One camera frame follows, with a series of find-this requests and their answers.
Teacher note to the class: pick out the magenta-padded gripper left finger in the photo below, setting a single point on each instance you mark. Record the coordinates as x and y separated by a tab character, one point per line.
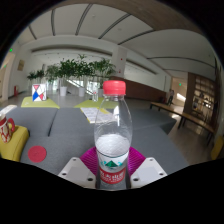
76	170

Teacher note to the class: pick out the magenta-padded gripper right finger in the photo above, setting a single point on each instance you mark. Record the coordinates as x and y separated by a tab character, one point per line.
148	170

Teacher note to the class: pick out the clear red-capped water bottle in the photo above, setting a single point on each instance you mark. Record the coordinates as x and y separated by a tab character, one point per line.
112	143

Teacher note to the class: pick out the flat round red coaster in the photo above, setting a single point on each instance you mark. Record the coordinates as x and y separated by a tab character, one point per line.
37	154

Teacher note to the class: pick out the open magazine with yellow stripe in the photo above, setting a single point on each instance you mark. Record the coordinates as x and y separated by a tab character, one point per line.
89	114

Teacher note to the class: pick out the long wooden bench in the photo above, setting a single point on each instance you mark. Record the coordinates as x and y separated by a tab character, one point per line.
186	116

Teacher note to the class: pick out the small clear drink bottle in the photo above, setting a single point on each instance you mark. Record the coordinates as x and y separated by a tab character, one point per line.
95	96

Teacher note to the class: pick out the person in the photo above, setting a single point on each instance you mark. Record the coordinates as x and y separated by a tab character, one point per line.
170	96

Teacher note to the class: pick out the red and white mug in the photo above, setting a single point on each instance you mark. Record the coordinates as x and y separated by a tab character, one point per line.
5	130

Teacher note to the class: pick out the red blue white cube box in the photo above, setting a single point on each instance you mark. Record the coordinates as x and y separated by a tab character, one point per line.
39	92

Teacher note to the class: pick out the wooden shelf unit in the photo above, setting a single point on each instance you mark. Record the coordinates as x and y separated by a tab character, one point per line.
204	96

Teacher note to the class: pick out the red fire extinguisher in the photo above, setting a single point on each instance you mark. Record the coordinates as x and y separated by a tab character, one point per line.
15	91

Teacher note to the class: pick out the group of potted green plants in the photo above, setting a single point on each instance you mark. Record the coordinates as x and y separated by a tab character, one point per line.
76	70

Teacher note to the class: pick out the framed wall picture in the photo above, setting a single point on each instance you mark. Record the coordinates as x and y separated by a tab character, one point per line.
21	65

